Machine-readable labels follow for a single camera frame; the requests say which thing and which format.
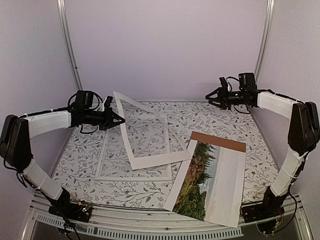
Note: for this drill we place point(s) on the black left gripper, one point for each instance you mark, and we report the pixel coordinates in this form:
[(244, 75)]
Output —
[(109, 114)]

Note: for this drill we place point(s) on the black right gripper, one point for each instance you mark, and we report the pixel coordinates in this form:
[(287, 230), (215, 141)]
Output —
[(222, 95)]

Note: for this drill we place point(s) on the white picture frame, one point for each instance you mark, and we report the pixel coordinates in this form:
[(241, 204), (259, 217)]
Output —
[(113, 164)]

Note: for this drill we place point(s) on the landscape photo print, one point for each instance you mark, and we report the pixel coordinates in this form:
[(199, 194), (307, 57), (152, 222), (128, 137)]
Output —
[(209, 187)]

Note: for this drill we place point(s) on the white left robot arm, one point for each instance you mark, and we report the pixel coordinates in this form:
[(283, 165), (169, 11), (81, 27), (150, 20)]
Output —
[(18, 132)]

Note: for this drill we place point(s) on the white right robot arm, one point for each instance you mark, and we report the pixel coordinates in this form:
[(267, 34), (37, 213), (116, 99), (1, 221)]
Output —
[(303, 134)]

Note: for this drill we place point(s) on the floral patterned table mat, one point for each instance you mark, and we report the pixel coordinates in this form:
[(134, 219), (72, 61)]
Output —
[(76, 169)]

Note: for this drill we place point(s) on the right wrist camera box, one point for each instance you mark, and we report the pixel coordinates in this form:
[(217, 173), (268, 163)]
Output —
[(247, 82)]

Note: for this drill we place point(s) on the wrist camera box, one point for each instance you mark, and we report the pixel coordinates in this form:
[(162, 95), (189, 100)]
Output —
[(84, 97), (247, 82)]

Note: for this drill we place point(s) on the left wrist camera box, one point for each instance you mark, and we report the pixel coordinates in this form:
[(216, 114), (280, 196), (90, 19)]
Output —
[(84, 97)]

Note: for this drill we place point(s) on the brown frame backing board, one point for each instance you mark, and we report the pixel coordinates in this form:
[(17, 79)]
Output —
[(218, 141)]

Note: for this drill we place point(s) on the front aluminium rail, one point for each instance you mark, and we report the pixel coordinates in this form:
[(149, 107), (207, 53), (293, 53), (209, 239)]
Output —
[(122, 223)]

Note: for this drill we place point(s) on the left aluminium corner post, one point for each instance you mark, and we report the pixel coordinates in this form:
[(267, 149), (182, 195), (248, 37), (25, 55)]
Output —
[(62, 13)]

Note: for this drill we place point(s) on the aluminium corner post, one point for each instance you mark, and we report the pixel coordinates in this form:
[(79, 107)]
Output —
[(270, 4), (62, 13)]

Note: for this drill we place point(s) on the right aluminium corner post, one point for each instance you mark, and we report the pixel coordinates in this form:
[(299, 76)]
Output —
[(270, 4)]

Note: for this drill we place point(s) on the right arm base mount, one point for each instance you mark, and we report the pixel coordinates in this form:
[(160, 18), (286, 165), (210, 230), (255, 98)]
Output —
[(271, 206)]

